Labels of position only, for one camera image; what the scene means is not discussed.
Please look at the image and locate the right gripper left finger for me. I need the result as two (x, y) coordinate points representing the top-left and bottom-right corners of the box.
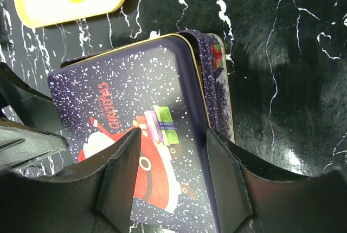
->
(1, 128), (141, 232)

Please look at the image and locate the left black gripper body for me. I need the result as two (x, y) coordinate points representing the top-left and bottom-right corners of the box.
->
(1, 62), (68, 169)

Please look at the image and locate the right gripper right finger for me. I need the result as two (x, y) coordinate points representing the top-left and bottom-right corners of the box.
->
(207, 129), (346, 232)

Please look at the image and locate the gold tin lid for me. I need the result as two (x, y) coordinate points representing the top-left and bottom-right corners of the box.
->
(48, 31), (217, 232)

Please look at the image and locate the decorated cookie tin box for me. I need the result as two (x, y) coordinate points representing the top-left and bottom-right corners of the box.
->
(61, 29), (236, 144)

